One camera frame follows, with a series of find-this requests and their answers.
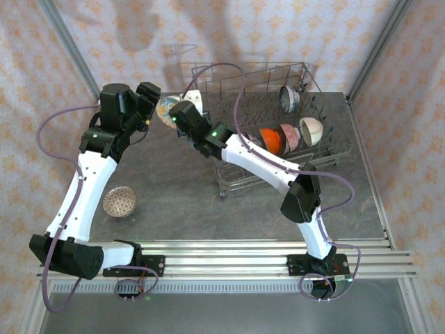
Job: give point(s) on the brown lattice patterned bowl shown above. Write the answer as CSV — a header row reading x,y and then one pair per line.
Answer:
x,y
119,202

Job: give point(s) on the yellow blue patterned bowl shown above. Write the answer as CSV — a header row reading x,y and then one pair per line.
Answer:
x,y
165,108

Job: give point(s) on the blue white patterned bowl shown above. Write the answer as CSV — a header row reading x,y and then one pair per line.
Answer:
x,y
290,101

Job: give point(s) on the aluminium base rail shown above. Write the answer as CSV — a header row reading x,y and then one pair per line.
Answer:
x,y
226,259

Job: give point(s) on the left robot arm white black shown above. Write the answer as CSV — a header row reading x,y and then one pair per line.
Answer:
x,y
87,195

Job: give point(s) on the aluminium frame post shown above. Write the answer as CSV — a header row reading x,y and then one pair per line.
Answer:
x,y
69,48
379,48

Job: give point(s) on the pink floral bowl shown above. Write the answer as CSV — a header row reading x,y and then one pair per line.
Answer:
x,y
291,137

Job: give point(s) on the orange bowl white inside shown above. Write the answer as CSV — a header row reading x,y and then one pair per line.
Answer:
x,y
271,139

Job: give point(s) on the cream ceramic bowl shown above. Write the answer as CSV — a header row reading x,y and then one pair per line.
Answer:
x,y
313,130

